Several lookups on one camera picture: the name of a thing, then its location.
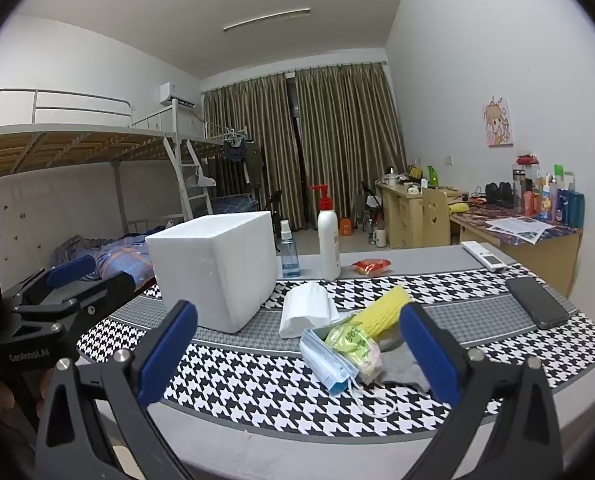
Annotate wooden desk with patterned cover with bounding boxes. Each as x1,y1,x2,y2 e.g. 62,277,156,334
450,205,583,296

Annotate cartoon wall poster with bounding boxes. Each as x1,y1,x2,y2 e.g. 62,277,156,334
482,97,514,147

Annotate black headphones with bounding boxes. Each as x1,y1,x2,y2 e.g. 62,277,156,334
485,181,514,206

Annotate blue face mask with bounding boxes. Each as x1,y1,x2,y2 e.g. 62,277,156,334
300,327,398,418

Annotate black folding chair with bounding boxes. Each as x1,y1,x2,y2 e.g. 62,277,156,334
260,190,283,221

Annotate grey cloth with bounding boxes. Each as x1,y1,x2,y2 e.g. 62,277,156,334
377,332,445,393

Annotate wooden desk with drawers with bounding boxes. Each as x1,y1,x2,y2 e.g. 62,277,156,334
375,180,471,248

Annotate white lotion pump bottle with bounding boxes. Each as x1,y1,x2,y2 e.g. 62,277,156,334
311,185,342,281

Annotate white remote control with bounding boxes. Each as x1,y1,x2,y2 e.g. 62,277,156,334
461,241,508,273

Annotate thermos with red lid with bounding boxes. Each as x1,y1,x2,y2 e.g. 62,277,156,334
512,154,541,211

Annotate blue plaid quilt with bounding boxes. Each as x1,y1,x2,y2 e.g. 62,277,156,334
52,234,158,286

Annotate yellow foam net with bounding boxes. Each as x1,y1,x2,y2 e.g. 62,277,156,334
352,285,412,336

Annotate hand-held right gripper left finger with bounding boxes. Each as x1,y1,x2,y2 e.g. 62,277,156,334
36,300,199,480

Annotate green plastic bag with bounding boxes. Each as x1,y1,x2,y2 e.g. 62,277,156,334
325,322,383,381

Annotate white foam box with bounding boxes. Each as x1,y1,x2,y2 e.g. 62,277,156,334
146,211,278,333

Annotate white metal ladder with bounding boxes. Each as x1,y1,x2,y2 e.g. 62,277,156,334
163,97,214,221

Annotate ceiling tube light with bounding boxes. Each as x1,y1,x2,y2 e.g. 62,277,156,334
223,8,311,32

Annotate black smartphone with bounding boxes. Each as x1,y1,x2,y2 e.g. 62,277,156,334
505,276,571,330

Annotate blue spray bottle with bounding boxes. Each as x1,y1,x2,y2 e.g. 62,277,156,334
278,220,301,278

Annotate row of toiletry bottles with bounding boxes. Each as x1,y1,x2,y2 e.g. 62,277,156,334
522,164,585,226

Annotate houndstooth table mat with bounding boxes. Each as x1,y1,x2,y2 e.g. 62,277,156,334
77,260,595,436

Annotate wooden chair with smiley face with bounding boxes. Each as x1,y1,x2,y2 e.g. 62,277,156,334
422,187,451,248

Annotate red snack packet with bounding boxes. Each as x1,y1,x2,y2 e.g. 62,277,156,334
351,258,393,276

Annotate dark hanging clothes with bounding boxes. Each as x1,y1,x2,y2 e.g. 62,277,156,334
221,137,265,186

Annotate printed paper sheets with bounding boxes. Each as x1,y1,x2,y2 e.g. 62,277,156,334
485,216,555,246

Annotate white tissue pack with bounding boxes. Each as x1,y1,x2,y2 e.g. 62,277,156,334
278,281,341,339

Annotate white air conditioner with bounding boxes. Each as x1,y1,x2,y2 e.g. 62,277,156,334
160,81,198,109

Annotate white metal bunk bed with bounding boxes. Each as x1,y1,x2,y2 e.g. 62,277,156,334
0,87,228,291
204,122,260,221

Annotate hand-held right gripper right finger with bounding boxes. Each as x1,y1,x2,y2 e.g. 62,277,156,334
399,302,564,480

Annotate white clothes hanger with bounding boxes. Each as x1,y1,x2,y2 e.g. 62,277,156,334
184,162,217,187

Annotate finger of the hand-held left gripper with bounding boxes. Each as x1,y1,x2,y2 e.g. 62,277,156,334
1,255,98,306
12,272,140,338

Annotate brown curtain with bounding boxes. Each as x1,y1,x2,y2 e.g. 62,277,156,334
294,61,408,233
203,74,305,233

